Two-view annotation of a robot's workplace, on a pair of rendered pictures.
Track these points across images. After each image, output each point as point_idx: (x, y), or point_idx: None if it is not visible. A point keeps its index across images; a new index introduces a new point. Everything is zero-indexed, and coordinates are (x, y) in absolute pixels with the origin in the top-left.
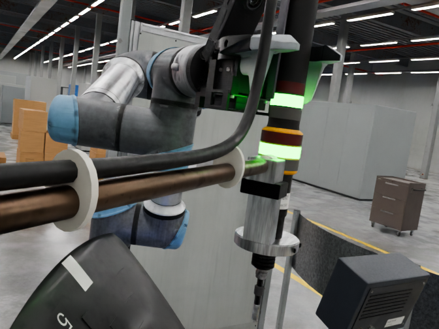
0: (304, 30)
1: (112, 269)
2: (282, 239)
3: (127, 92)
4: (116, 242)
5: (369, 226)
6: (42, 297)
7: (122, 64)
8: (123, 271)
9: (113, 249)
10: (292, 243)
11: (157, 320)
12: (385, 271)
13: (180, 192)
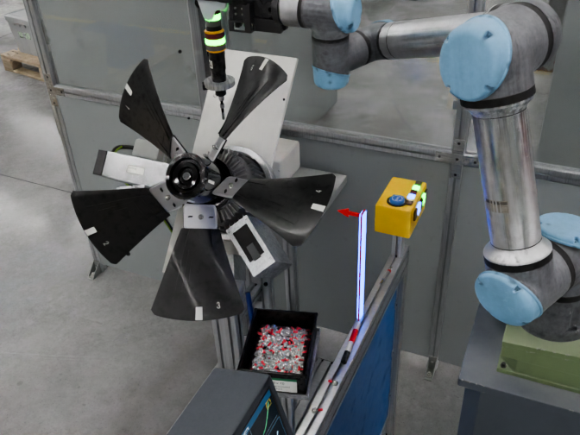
0: None
1: (267, 75)
2: (211, 79)
3: (413, 34)
4: (280, 76)
5: None
6: (256, 58)
7: (481, 12)
8: (266, 79)
9: (276, 74)
10: (205, 79)
11: (250, 98)
12: (198, 415)
13: (490, 229)
